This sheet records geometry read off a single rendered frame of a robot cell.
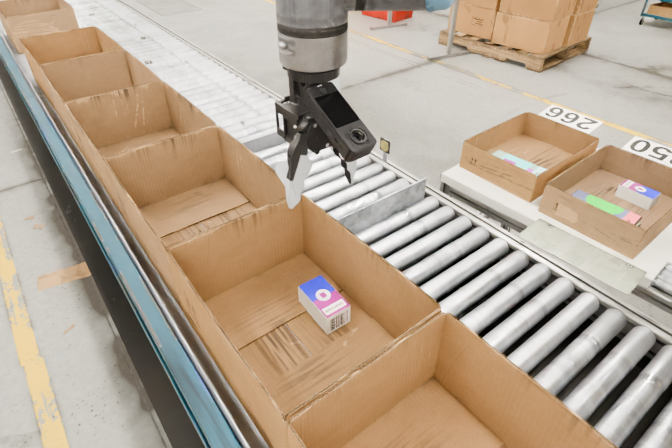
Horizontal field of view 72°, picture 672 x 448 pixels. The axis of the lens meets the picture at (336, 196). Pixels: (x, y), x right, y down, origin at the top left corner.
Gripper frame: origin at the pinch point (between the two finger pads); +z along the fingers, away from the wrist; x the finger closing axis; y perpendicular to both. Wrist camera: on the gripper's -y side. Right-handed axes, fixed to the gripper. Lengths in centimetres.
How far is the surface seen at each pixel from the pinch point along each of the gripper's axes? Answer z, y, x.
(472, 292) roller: 44, -5, -41
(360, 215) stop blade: 40, 32, -35
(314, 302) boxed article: 25.6, 2.2, 1.2
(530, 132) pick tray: 41, 34, -121
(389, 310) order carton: 24.2, -8.6, -7.8
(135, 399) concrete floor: 119, 74, 35
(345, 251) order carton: 19.2, 4.4, -7.8
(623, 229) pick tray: 36, -18, -83
